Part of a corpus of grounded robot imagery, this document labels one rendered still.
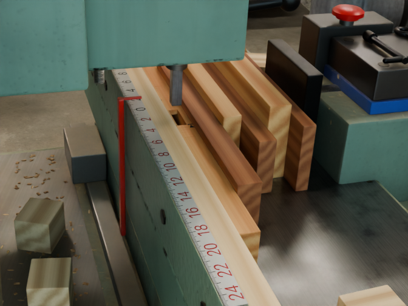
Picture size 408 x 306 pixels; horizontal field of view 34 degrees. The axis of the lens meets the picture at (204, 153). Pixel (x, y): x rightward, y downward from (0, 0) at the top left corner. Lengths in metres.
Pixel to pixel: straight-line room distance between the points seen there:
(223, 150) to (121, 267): 0.16
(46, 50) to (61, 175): 0.32
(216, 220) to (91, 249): 0.24
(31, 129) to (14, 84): 2.16
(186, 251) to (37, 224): 0.25
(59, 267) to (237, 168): 0.18
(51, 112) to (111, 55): 2.26
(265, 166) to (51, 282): 0.20
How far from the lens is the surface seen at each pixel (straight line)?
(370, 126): 0.58
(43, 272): 0.58
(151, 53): 0.53
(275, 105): 0.55
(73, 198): 0.74
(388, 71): 0.58
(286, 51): 0.60
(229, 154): 0.52
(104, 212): 0.69
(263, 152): 0.54
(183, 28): 0.53
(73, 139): 0.75
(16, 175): 0.79
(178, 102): 0.59
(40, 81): 0.49
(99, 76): 0.62
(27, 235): 0.66
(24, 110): 2.80
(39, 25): 0.47
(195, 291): 0.42
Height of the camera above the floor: 1.20
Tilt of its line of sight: 29 degrees down
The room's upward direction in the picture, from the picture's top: 3 degrees clockwise
